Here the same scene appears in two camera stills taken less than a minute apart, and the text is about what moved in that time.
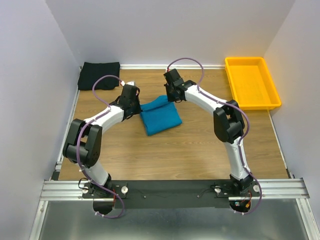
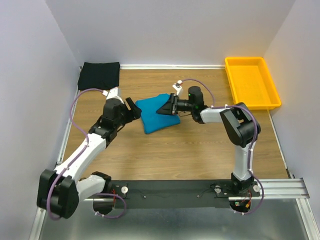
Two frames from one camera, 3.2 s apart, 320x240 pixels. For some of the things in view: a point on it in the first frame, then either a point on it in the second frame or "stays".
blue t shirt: [159, 115] stays
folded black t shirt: [90, 71] stays
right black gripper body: [171, 96] → [181, 105]
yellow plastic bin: [251, 83] stays
